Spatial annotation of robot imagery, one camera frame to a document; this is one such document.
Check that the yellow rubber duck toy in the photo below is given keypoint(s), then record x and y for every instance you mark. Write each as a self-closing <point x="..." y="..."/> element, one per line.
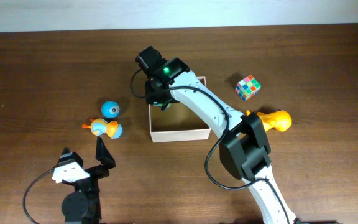
<point x="279" y="120"/>

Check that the blue ball toy with eye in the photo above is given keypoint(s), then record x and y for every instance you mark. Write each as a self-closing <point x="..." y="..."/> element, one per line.
<point x="110" y="109"/>

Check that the Rubik's cube one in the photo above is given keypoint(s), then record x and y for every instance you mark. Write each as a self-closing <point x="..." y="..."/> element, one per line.
<point x="162" y="106"/>
<point x="247" y="88"/>

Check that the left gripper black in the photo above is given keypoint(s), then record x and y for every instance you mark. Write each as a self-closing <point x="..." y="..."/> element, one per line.
<point x="105" y="158"/>

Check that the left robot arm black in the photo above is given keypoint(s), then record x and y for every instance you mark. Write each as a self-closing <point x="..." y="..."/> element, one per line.
<point x="83" y="205"/>

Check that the orange blue duck toy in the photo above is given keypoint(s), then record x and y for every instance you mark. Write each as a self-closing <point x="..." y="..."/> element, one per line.
<point x="99" y="126"/>

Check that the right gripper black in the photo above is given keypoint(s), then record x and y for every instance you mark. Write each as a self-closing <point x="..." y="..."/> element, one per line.
<point x="155" y="96"/>

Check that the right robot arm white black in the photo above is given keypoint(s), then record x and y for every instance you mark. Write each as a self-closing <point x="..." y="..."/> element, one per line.
<point x="242" y="140"/>

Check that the white cardboard box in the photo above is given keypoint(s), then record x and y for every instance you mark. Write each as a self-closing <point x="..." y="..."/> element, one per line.
<point x="176" y="123"/>

